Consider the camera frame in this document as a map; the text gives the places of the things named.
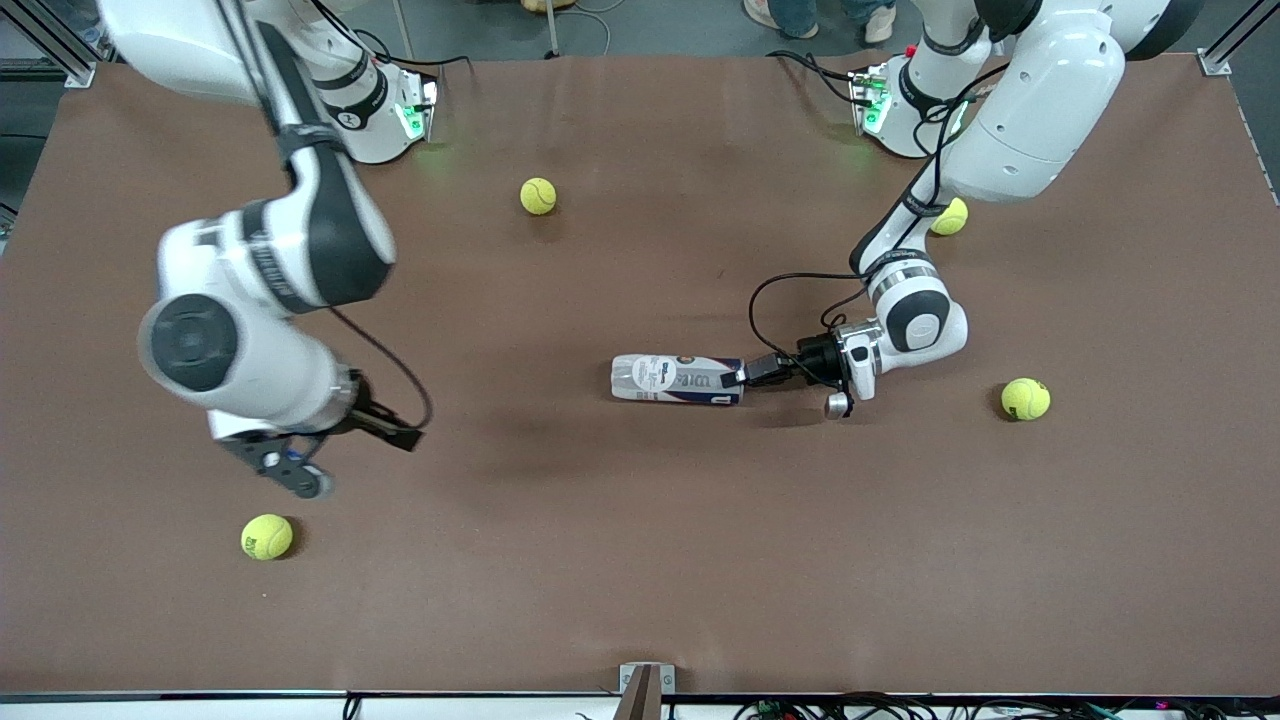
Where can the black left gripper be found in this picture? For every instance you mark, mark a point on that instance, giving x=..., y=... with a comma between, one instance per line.
x=817, y=359

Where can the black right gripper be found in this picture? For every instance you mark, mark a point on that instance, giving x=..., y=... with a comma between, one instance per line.
x=368, y=418

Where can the clear plastic tennis ball can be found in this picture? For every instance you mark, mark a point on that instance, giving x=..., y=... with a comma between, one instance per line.
x=670, y=380

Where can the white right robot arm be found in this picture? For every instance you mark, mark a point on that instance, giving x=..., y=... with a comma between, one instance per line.
x=260, y=260

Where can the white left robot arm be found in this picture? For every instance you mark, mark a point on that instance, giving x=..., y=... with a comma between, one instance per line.
x=1030, y=100

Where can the yellow tennis ball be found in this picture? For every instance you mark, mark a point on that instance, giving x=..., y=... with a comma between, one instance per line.
x=266, y=536
x=538, y=196
x=1026, y=398
x=954, y=220

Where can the white shoe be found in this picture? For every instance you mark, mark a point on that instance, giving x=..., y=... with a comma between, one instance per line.
x=880, y=20
x=775, y=18

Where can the thin grey metal pole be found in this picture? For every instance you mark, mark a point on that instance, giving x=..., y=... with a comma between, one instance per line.
x=402, y=30
x=548, y=30

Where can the tan shoe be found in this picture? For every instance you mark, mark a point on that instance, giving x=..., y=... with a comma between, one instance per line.
x=548, y=5

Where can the grey metal camera mount bracket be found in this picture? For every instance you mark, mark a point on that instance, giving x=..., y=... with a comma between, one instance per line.
x=647, y=690

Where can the aluminium frame profile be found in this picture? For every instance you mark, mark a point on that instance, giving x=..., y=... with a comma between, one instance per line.
x=1215, y=65
x=78, y=72

